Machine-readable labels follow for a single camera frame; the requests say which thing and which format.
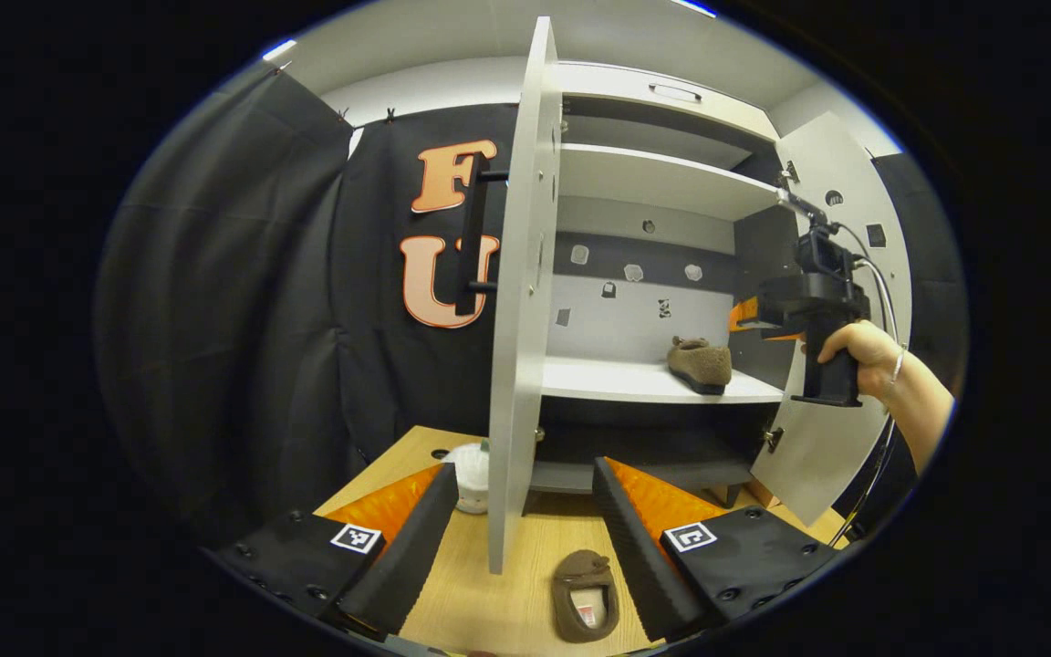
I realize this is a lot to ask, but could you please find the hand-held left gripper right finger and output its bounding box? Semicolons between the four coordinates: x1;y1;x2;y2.
592;456;841;642

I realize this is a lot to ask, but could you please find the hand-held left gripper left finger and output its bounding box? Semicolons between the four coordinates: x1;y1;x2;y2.
215;463;460;640

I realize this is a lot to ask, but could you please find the brown fuzzy shoe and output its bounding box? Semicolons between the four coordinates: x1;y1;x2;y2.
551;549;620;644
668;336;733;395

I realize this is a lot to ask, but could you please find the white shoe cabinet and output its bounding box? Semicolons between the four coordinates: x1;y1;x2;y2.
530;59;800;510

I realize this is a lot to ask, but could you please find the white cabinet drawer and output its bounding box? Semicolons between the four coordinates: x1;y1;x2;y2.
560;62;777;138

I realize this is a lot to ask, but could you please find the white round container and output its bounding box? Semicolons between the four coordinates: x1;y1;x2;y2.
446;441;492;515

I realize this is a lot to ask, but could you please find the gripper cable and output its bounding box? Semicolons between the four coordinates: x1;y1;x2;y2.
831;222;902;548

